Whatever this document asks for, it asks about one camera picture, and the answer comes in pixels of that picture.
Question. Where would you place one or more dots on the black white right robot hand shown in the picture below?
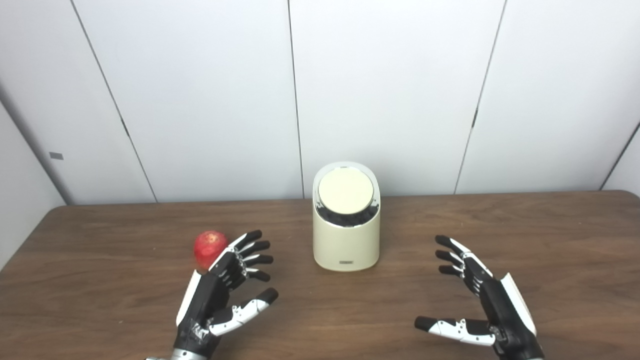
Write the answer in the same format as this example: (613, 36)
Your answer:
(502, 310)

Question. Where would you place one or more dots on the cream round bin lid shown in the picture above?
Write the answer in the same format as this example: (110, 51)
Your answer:
(346, 190)

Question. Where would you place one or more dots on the cream-colored round bin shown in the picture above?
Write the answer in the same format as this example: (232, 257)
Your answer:
(345, 245)

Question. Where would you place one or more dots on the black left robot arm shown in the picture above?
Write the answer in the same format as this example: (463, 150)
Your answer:
(184, 356)

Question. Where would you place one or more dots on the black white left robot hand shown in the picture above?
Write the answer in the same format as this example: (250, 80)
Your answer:
(210, 295)

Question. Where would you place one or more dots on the red apple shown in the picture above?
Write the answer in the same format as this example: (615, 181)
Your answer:
(207, 247)

